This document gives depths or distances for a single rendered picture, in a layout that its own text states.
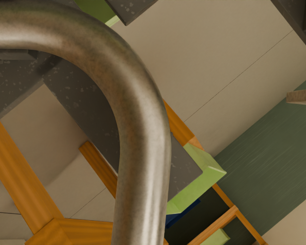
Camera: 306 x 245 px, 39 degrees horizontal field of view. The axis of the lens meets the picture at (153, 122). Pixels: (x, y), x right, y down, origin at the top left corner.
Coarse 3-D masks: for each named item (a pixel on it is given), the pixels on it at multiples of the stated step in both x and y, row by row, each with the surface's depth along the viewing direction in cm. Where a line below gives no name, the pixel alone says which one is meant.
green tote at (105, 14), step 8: (80, 0) 45; (88, 0) 44; (96, 0) 44; (104, 0) 44; (80, 8) 44; (88, 8) 44; (96, 8) 44; (104, 8) 44; (96, 16) 44; (104, 16) 44; (112, 16) 43; (112, 24) 44
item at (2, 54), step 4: (0, 52) 27; (4, 52) 27; (8, 52) 27; (12, 52) 27; (16, 52) 27; (20, 52) 27; (24, 52) 27; (28, 52) 27; (32, 52) 28; (36, 52) 29; (0, 56) 28; (4, 56) 28; (8, 56) 28; (12, 56) 28; (16, 56) 28; (20, 56) 28; (24, 56) 28; (28, 56) 28; (32, 56) 28; (36, 56) 29
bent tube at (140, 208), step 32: (0, 0) 24; (32, 0) 24; (0, 32) 24; (32, 32) 24; (64, 32) 24; (96, 32) 24; (96, 64) 24; (128, 64) 24; (128, 96) 24; (160, 96) 25; (128, 128) 24; (160, 128) 24; (128, 160) 24; (160, 160) 24; (128, 192) 23; (160, 192) 24; (128, 224) 23; (160, 224) 24
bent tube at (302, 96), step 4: (288, 92) 30; (292, 92) 29; (296, 92) 28; (300, 92) 28; (304, 92) 27; (288, 96) 30; (292, 96) 29; (296, 96) 28; (300, 96) 28; (304, 96) 27; (288, 100) 30; (292, 100) 29; (296, 100) 28; (300, 100) 28; (304, 100) 27; (304, 104) 30
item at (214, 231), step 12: (192, 204) 602; (228, 204) 545; (168, 216) 564; (180, 216) 600; (228, 216) 537; (240, 216) 538; (168, 228) 599; (216, 228) 541; (252, 228) 531; (192, 240) 540; (204, 240) 544; (216, 240) 542
